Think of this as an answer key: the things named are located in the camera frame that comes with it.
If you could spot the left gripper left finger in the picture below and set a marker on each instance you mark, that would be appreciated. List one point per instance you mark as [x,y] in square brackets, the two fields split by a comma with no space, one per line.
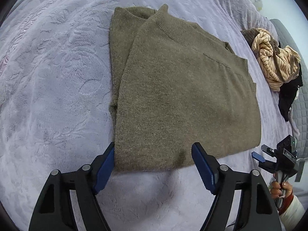
[54,211]

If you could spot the olive brown knit sweater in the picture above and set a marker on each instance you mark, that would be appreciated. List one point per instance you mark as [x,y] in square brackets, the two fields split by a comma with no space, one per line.
[175,84]

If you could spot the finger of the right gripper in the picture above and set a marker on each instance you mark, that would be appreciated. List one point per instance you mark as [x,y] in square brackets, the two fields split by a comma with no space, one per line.
[269,151]
[258,157]

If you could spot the lavender embossed bedspread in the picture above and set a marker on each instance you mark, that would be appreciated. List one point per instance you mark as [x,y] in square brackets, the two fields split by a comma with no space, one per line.
[56,85]

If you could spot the grey quilted headboard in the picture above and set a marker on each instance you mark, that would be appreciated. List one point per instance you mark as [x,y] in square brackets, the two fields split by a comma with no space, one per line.
[293,105]

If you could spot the cream striped garment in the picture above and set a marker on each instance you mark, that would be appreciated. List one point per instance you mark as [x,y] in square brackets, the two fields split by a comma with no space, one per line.
[279,65]

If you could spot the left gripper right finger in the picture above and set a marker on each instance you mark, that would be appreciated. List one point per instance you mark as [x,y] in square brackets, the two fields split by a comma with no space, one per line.
[256,211]

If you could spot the right hand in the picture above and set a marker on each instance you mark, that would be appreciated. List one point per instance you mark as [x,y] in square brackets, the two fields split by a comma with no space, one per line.
[282,191]

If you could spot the black clothing on bed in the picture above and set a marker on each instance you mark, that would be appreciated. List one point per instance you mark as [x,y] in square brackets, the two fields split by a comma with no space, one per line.
[288,93]

